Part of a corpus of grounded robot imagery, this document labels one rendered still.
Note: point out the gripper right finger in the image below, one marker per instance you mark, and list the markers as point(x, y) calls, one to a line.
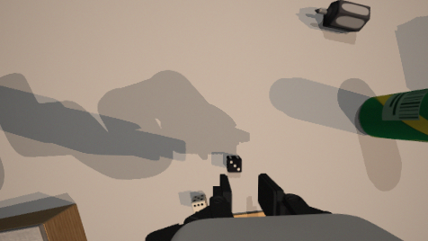
point(273, 202)

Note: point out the black die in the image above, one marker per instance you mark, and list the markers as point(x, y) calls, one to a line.
point(234, 164)

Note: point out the white die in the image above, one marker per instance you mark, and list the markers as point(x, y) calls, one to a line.
point(199, 202)

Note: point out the orange flat square mat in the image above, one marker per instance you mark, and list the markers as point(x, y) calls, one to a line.
point(249, 214)

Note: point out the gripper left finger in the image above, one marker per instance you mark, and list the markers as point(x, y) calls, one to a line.
point(220, 207)

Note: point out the green drink can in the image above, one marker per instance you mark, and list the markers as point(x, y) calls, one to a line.
point(397, 116)

